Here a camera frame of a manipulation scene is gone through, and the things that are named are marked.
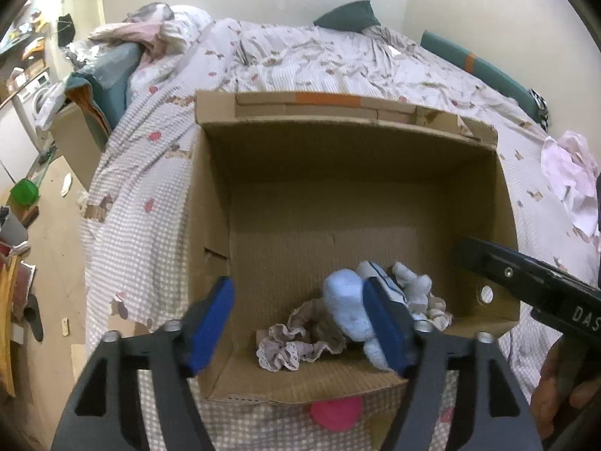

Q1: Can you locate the lace trimmed fabric scrunchie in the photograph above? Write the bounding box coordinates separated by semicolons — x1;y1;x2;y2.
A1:
255;298;349;372

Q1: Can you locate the light blue plush toy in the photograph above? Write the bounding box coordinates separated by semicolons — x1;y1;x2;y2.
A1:
322;260;454;372

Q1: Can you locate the pale pink crumpled cloth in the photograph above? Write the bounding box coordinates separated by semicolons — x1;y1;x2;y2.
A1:
540;132;601;238

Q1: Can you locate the black and white checkered strap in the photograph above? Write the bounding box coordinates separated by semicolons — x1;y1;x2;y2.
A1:
530;88;550;129

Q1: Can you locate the pink and grey blanket pile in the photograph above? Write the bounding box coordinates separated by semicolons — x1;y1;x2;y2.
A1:
88;2;215;59

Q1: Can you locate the black slipper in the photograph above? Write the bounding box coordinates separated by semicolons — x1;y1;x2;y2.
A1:
23;294;44;343

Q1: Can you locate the teal bolster cushion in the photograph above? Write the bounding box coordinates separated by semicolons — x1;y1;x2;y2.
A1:
419;30;548;125

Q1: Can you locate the grey plastic bin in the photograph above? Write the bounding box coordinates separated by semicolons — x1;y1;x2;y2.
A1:
0;207;30;246

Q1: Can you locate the person's right hand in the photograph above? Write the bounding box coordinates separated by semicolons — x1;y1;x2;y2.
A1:
530;336;601;439

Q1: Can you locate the tall cardboard box with clothes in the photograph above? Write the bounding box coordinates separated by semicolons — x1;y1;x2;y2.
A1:
35;82;112;189

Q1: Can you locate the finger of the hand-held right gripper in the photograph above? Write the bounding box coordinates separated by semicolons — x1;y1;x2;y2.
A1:
453;237;583;311

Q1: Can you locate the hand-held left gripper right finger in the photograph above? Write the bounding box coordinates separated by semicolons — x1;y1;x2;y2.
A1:
361;276;543;451

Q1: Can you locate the teal folded cloth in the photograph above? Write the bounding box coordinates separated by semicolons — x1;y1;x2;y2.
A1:
65;42;144;129

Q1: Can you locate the pink rubber toy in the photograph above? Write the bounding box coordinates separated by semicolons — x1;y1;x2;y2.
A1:
309;397;365;433

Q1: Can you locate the dark green pillow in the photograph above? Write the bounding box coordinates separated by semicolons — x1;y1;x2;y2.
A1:
313;0;382;33

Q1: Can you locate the black hanging garment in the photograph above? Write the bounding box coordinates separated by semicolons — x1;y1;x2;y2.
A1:
57;13;77;48

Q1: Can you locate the yellow wooden chair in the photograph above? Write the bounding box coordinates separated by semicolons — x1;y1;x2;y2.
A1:
0;244;30;398

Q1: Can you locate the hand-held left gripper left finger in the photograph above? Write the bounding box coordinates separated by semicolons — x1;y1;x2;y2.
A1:
51;276;236;451

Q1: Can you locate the green plastic bucket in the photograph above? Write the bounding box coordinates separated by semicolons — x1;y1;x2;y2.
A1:
10;179;39;207

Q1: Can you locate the white washing machine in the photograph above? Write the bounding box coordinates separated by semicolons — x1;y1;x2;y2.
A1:
18;73;53;120

